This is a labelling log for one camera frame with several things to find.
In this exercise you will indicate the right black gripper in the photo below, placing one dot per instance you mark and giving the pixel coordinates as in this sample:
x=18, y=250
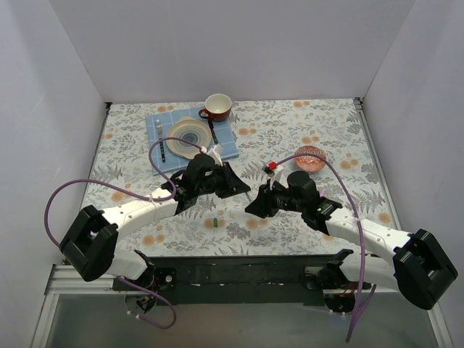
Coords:
x=269, y=199

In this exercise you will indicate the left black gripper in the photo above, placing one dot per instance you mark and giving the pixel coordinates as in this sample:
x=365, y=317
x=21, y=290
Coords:
x=223, y=179

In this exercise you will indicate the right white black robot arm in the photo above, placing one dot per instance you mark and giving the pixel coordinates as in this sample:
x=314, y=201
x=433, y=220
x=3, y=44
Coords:
x=414, y=264

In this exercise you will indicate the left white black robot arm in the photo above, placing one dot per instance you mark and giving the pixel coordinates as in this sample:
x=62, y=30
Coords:
x=90, y=245

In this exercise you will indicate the red patterned bowl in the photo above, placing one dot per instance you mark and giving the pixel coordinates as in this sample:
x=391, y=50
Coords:
x=311, y=158

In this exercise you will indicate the beige plate with blue rings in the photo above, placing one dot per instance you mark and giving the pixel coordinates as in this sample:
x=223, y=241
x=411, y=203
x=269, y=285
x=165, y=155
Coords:
x=185, y=132

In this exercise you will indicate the blue checkered cloth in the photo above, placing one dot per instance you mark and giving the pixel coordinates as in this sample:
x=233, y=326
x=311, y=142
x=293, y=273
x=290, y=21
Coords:
x=173, y=163

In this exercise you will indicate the red mug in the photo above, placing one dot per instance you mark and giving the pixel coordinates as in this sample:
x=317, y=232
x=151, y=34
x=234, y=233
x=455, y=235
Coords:
x=217, y=108

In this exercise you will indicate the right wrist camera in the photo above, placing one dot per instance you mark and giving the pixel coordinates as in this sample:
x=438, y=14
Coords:
x=274, y=172

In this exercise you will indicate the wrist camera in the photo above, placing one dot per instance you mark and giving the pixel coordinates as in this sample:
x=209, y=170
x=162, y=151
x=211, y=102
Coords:
x=274, y=172
x=215, y=153

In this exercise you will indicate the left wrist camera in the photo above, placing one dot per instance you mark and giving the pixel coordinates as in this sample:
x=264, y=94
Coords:
x=215, y=153

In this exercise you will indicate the fork with dark handle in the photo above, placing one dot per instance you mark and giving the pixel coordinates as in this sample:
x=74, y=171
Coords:
x=159, y=131

